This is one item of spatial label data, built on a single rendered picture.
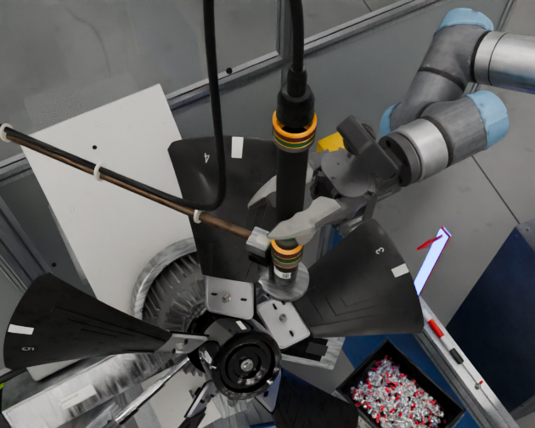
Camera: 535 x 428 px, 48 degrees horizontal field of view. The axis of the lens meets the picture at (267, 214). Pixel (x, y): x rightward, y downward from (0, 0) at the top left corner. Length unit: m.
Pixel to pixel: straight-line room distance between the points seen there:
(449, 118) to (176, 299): 0.56
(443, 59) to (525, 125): 2.14
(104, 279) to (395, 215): 1.64
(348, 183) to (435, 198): 1.95
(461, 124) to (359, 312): 0.41
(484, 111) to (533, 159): 2.11
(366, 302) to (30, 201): 0.94
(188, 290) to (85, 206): 0.24
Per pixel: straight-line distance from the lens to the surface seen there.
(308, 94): 0.56
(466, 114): 0.82
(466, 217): 2.66
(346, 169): 0.74
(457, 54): 0.93
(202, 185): 0.96
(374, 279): 1.11
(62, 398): 1.13
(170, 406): 1.31
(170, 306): 1.08
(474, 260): 2.57
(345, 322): 1.07
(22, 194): 1.63
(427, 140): 0.78
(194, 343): 1.00
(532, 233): 1.46
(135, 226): 1.15
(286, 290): 0.88
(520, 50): 0.90
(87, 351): 1.00
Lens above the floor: 2.16
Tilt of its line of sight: 58 degrees down
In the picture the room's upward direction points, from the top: straight up
